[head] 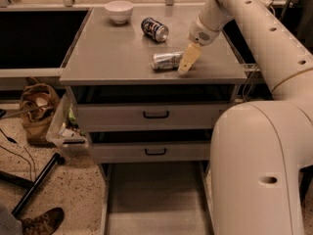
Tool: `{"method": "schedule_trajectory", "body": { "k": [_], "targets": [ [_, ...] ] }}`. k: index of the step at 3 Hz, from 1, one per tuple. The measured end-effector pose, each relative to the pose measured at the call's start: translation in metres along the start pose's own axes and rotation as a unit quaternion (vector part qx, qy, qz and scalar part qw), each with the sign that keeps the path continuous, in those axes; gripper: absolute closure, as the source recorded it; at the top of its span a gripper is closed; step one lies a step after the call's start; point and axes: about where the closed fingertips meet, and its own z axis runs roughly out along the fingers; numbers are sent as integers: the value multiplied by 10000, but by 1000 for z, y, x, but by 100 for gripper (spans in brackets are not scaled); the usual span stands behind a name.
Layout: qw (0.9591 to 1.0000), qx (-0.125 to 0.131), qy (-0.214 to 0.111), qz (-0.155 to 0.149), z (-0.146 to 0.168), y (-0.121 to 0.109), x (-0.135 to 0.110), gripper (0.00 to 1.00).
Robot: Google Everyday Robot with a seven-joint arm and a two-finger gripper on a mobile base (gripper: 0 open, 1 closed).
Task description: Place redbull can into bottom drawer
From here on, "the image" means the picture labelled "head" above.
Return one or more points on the tan canvas bag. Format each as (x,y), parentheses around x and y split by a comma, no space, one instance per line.
(39,102)

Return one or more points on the grey middle drawer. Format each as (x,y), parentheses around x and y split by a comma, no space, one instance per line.
(112,153)

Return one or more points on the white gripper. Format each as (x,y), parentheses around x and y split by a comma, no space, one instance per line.
(201,33)

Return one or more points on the grey top drawer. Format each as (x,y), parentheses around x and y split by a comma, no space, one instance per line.
(133,117)

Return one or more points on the white ceramic bowl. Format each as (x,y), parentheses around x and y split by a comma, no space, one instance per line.
(119,12)

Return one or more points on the black tripod leg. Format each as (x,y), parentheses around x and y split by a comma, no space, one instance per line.
(30,186)

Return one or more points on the grey drawer cabinet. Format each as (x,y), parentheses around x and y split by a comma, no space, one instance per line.
(112,64)

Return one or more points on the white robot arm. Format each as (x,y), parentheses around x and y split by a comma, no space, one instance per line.
(258,148)

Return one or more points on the blue pepsi can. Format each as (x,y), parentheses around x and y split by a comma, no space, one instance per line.
(157,31)

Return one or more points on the clear plastic storage bin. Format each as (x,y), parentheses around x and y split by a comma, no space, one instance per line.
(62,134)

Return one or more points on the grey open bottom drawer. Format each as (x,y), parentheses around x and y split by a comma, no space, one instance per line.
(156,199)

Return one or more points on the brown suede shoe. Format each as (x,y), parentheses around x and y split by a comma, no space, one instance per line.
(44,224)

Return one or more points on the silver redbull can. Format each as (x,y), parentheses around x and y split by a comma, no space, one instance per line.
(166,61)

